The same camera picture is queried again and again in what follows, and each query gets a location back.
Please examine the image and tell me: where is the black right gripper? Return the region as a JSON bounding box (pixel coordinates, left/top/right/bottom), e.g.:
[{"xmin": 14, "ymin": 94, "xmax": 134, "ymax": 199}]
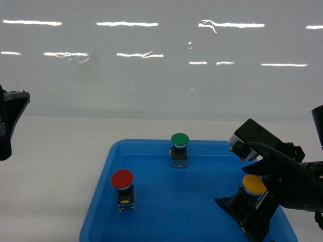
[{"xmin": 214, "ymin": 143, "xmax": 322, "ymax": 241}]

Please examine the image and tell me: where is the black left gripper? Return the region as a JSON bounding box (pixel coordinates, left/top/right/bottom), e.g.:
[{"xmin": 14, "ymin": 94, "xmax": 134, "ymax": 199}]
[{"xmin": 1, "ymin": 86, "xmax": 30, "ymax": 161}]

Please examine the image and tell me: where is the yellow mushroom push button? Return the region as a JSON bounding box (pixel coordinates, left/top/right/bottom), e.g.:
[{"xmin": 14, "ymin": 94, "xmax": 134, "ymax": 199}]
[{"xmin": 238, "ymin": 174, "xmax": 267, "ymax": 203}]

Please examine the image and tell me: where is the red mushroom push button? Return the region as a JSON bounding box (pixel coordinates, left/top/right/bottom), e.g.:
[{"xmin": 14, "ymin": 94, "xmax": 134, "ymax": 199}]
[{"xmin": 111, "ymin": 169, "xmax": 135, "ymax": 212}]

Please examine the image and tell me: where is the white glossy whiteboard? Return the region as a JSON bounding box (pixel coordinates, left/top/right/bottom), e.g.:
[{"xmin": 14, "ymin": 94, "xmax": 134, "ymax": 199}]
[{"xmin": 1, "ymin": 1, "xmax": 322, "ymax": 122}]

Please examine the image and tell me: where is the blue plastic tray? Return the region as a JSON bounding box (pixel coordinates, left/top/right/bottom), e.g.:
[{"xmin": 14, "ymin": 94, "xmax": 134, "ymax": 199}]
[{"xmin": 79, "ymin": 139, "xmax": 298, "ymax": 242}]

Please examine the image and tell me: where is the green mushroom push button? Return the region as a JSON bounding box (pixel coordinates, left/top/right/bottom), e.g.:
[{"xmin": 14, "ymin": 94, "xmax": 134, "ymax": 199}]
[{"xmin": 170, "ymin": 133, "xmax": 190, "ymax": 168}]

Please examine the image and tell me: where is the black camera cable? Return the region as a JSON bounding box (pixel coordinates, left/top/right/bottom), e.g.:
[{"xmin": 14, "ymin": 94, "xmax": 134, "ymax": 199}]
[{"xmin": 246, "ymin": 142, "xmax": 323, "ymax": 187}]

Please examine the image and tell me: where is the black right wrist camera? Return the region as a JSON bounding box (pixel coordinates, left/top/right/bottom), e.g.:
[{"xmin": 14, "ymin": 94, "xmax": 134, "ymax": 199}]
[{"xmin": 228, "ymin": 118, "xmax": 283, "ymax": 162}]

